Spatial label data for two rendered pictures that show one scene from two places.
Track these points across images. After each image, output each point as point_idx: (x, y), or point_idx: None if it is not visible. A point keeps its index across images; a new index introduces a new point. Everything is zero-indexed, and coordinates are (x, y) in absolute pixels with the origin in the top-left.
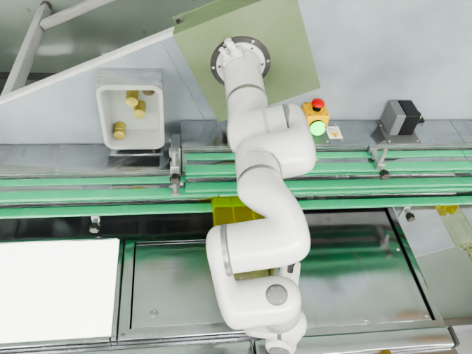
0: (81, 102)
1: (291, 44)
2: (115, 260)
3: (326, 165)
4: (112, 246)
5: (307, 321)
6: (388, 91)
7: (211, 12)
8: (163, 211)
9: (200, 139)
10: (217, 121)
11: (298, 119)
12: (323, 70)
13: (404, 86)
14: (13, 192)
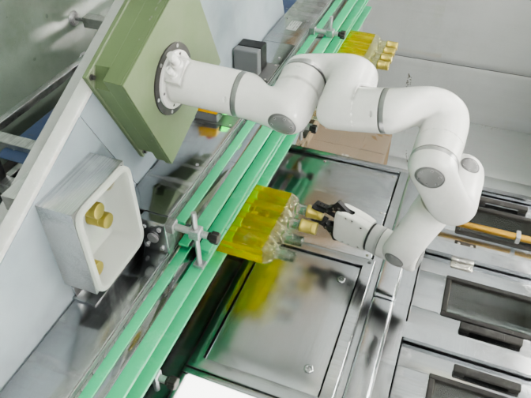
0: (29, 275)
1: (197, 28)
2: (218, 386)
3: (264, 128)
4: (194, 384)
5: (366, 251)
6: (229, 41)
7: (130, 39)
8: (197, 298)
9: (167, 197)
10: (148, 174)
11: (333, 54)
12: None
13: (235, 28)
14: None
